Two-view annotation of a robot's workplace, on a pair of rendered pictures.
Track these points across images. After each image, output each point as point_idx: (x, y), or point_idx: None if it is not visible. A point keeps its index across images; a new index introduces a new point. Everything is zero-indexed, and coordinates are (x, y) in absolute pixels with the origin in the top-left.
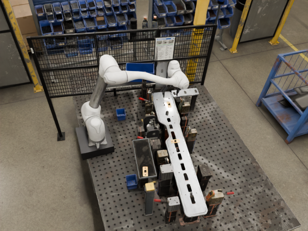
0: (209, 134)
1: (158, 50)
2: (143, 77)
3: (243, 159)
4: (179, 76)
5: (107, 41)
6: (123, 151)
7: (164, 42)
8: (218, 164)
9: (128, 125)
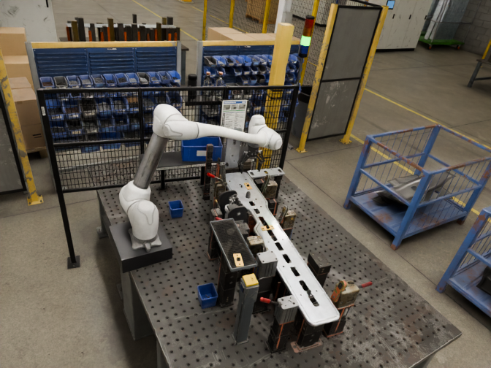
0: (305, 228)
1: (225, 119)
2: (219, 133)
3: (358, 255)
4: (268, 131)
5: (157, 103)
6: (185, 256)
7: (234, 107)
8: None
9: (188, 223)
